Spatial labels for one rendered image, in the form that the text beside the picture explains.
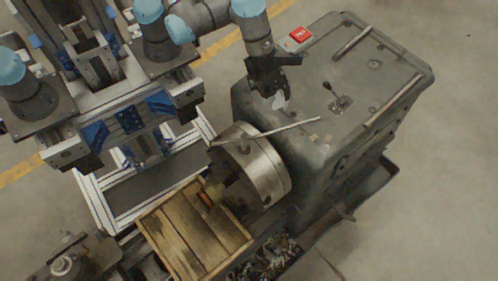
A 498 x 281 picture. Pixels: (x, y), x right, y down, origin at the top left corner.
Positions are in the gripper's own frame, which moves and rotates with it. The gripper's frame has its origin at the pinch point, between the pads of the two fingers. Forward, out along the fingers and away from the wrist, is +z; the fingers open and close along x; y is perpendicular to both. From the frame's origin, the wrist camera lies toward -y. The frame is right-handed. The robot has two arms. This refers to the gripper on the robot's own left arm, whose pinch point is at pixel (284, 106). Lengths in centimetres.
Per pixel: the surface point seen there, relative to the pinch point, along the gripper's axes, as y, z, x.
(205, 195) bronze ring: 31.3, 22.3, -12.5
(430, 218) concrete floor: -81, 147, -7
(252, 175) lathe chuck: 17.7, 16.4, -1.0
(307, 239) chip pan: 0, 85, -13
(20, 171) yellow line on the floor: 98, 68, -181
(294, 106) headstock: -8.3, 9.1, -7.4
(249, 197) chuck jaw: 21.1, 25.4, -2.4
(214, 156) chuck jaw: 21.6, 13.8, -16.2
